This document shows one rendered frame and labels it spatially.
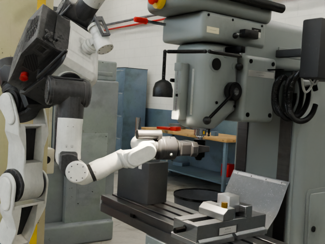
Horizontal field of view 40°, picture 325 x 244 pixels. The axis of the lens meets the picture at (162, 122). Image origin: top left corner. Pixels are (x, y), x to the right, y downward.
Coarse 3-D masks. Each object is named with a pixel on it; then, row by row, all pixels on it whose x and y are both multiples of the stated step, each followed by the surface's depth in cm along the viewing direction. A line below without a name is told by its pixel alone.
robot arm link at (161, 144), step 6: (138, 132) 160; (144, 132) 161; (150, 132) 162; (156, 132) 163; (132, 138) 168; (138, 138) 161; (144, 138) 162; (150, 138) 162; (156, 138) 163; (162, 138) 164; (132, 144) 166; (138, 144) 161; (156, 144) 162; (162, 144) 162; (156, 150) 162; (162, 150) 162; (156, 156) 164; (162, 156) 163
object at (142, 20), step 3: (135, 18) 162; (138, 18) 162; (141, 18) 163; (144, 18) 163; (147, 18) 164; (135, 21) 162; (138, 21) 162; (141, 21) 163; (144, 21) 163; (147, 21) 164; (150, 21) 166; (153, 21) 166; (156, 21) 167; (156, 24) 168; (159, 24) 168; (162, 24) 169; (165, 24) 170
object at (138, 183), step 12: (132, 168) 202; (144, 168) 196; (156, 168) 197; (120, 180) 209; (132, 180) 202; (144, 180) 196; (156, 180) 198; (120, 192) 209; (132, 192) 202; (144, 192) 196; (156, 192) 198
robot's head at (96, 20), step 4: (96, 16) 165; (100, 16) 166; (92, 20) 166; (96, 20) 164; (100, 20) 165; (96, 24) 164; (104, 24) 165; (100, 28) 163; (104, 28) 165; (100, 32) 163; (108, 32) 164
